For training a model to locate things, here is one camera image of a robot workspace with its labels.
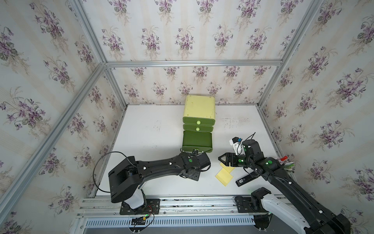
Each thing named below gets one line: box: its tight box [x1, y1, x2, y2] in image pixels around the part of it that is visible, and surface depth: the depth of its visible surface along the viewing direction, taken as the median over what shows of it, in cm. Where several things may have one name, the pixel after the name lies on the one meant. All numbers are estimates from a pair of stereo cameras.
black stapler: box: [235, 171, 261, 187], surface depth 80 cm
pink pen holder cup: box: [277, 157, 295, 172], surface depth 80 cm
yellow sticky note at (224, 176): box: [214, 167, 234, 187], surface depth 85 cm
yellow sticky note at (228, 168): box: [219, 162, 236, 174], surface depth 87 cm
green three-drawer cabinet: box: [182, 95, 216, 154], surface depth 92 cm
